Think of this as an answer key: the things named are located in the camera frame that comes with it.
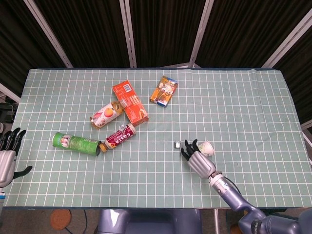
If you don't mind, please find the orange blue snack box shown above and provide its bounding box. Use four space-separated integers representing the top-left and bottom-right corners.
149 75 178 107

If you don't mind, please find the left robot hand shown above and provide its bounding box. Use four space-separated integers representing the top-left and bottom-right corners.
0 127 33 188

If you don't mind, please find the peach juice bottle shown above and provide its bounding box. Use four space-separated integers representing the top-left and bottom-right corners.
89 101 122 128

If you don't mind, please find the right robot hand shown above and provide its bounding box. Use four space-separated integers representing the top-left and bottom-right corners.
180 139 217 180

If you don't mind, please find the green chips can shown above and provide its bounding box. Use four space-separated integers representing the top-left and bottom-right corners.
52 132 102 156

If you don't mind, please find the white paper cup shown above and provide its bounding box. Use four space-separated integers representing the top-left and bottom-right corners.
197 140 215 157

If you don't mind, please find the red coffee bottle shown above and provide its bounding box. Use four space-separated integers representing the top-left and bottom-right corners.
99 123 137 153

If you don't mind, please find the robot torso base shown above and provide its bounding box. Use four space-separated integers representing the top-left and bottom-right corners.
97 208 202 234

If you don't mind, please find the green grid table mat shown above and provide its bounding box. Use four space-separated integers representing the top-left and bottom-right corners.
0 68 312 209

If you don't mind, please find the round cork coaster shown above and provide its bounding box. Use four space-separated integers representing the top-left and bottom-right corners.
50 209 72 230

